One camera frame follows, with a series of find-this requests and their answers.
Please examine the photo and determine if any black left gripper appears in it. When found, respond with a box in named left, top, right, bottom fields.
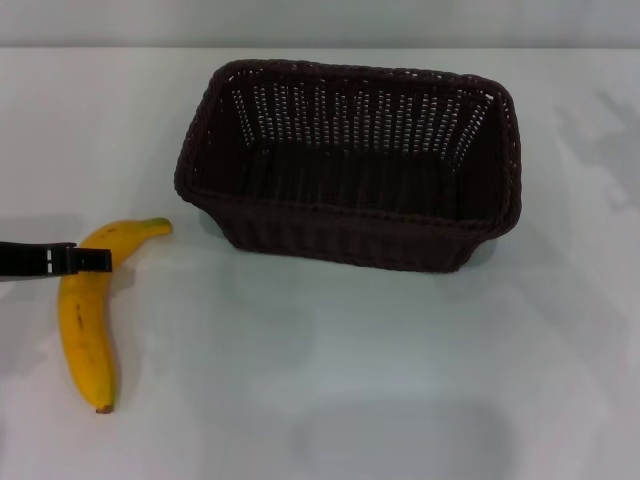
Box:
left=0, top=240, right=114, bottom=277

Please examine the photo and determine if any yellow banana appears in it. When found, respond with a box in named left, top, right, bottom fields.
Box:
left=57, top=217, right=174, bottom=415

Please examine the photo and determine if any black woven plastic basket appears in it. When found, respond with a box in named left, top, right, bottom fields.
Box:
left=173, top=58, right=523, bottom=274

